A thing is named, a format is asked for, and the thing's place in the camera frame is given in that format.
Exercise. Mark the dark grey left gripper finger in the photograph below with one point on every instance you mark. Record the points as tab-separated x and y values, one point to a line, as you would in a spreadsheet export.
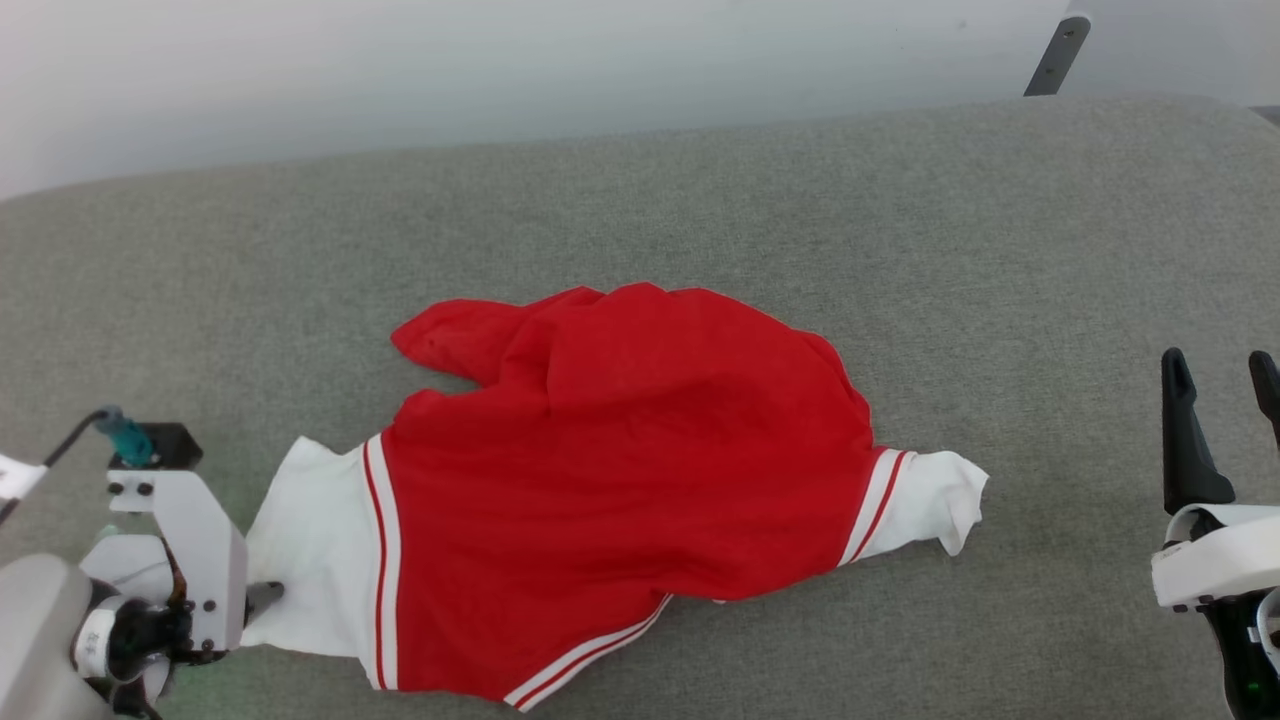
262	596

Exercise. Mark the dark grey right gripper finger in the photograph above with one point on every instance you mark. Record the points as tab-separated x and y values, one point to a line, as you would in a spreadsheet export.
1185	450
1270	385

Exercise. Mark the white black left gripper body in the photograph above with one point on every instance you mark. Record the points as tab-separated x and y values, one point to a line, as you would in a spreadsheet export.
135	630

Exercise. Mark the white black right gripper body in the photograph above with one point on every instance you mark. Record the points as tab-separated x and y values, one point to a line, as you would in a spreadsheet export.
1220	560

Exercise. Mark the red and white jersey shirt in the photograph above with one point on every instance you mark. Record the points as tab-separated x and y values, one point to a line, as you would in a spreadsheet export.
620	450

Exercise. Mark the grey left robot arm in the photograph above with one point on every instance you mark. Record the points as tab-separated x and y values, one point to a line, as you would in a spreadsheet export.
35	640

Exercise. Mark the white paper label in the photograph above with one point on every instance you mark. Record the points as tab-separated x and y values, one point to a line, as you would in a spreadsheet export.
18	478

